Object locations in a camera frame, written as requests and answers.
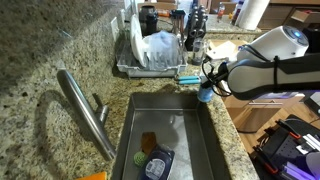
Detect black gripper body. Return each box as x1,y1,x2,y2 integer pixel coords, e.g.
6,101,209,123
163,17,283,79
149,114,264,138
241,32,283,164
200,62,229,89

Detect blue soap pump bottle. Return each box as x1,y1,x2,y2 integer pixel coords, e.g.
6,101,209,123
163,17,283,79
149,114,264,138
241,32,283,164
197,86,213,103

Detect clear plastic cup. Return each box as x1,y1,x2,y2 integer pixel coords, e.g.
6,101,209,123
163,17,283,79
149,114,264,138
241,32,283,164
192,38,204,66

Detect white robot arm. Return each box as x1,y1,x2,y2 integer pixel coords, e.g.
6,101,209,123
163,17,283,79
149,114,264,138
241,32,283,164
201,25,320,100

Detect stainless steel sink basin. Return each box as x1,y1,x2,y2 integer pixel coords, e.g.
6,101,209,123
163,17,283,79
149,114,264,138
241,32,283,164
111,92,231,180

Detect dark blue detergent bottle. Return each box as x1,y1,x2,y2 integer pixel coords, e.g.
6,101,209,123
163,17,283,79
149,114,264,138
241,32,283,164
137,145,175,180

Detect white dish rack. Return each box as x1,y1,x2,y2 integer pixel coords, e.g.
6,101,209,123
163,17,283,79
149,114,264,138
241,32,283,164
116,40,188,78

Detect black knife block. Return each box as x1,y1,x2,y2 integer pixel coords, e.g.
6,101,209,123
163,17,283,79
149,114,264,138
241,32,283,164
185,5,208,51

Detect paper towel roll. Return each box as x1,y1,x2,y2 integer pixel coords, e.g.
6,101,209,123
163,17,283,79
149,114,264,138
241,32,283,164
237,0,270,30

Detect orange black clamp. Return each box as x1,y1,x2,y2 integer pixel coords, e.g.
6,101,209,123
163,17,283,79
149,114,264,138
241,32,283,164
276,120,301,139
253,146,278,174

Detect brown sponge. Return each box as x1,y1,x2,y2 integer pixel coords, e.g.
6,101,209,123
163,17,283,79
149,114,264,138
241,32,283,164
141,132,157,155

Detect green scrubber ball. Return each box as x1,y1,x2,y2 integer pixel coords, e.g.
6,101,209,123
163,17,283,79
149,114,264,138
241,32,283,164
133,151,147,167

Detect steel kitchen faucet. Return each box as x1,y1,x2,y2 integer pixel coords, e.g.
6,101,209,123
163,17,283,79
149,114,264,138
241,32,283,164
57,69,116,161

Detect orange sponge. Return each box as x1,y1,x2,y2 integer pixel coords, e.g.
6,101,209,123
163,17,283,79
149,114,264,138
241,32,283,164
75,171,107,180

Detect teal handled scissors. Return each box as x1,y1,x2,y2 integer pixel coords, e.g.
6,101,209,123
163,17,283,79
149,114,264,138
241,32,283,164
177,76,201,85

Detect wooden drawer with handle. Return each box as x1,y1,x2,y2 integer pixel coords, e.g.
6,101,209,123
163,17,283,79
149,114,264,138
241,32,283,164
223,93,304,133

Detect white wall outlet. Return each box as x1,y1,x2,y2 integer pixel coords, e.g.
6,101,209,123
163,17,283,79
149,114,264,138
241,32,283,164
110,17,119,42

